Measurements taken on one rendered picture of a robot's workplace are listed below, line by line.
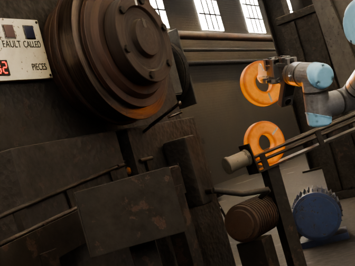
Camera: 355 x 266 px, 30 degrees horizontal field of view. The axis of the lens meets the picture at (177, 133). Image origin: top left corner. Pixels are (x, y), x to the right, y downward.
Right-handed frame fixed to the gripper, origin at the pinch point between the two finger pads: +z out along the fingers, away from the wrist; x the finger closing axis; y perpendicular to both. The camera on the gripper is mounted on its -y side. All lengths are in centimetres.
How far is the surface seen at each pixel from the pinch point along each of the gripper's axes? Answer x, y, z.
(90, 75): 62, 14, -10
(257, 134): 2.9, -19.7, 2.6
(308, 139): -15.4, -25.4, -0.9
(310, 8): -248, 1, 303
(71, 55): 66, 20, -7
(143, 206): 75, -9, -69
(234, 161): 14.8, -26.0, -0.1
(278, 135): -5.7, -22.0, 2.6
